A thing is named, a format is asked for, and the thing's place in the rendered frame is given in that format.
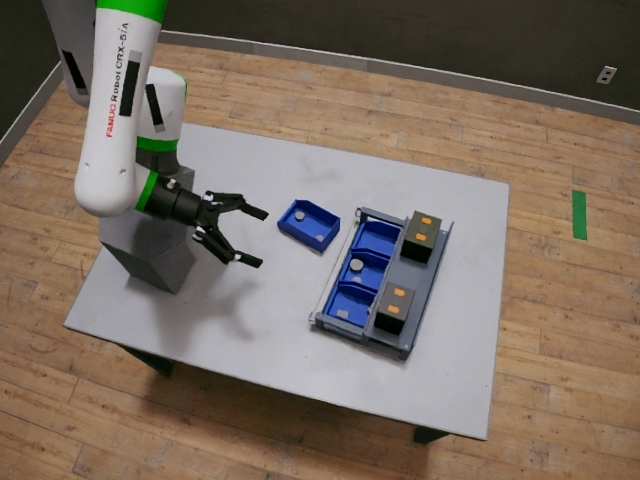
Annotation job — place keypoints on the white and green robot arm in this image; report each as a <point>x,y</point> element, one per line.
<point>106,52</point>

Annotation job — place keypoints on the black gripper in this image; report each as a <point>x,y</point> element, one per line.
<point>185,212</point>

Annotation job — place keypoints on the grey metal shelf rack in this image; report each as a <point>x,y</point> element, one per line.
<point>402,271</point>

